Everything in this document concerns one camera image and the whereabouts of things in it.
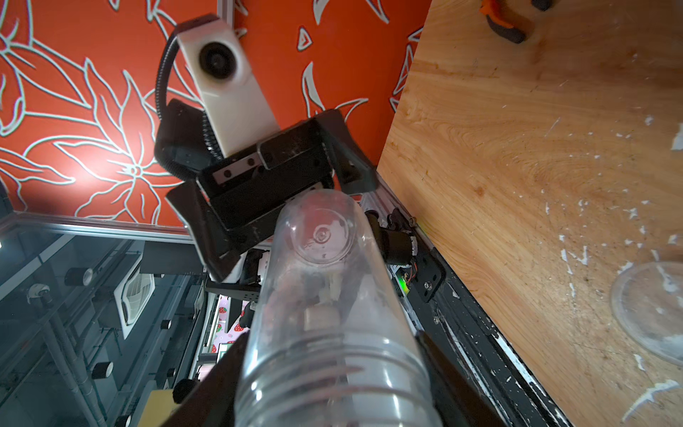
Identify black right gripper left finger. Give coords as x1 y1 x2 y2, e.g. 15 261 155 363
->
163 333 248 427

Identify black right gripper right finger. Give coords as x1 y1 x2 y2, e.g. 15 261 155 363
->
415 332 505 427

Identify orange handled pliers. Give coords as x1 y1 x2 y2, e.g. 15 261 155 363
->
478 0 537 44

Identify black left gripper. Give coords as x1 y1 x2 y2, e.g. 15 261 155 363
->
165 110 379 282

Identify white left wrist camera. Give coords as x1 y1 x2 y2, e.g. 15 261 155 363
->
175 14 280 157

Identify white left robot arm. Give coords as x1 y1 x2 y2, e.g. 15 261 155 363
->
155 14 378 282

